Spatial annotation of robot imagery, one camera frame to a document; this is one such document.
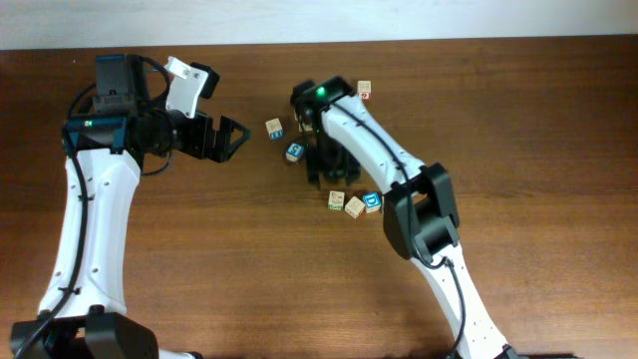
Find blue 5 block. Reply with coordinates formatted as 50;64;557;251
285;143;305;164

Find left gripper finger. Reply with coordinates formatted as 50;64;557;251
208;134;244;163
218;116;251;150

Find blue D block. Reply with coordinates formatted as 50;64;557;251
362;191;383;213

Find block with blue T side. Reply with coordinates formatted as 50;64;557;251
344;196;366;219

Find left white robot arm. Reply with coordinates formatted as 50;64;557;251
10;54;250;358

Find left black camera cable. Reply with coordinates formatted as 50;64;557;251
64;54;175;179

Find block Y with blue side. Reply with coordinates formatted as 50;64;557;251
265;118;284;141

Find block 5 with green side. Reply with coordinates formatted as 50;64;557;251
328;190;345;210

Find block with red bottom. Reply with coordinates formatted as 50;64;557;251
357;80;372;100

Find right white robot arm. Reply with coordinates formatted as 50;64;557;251
290;77;518;359

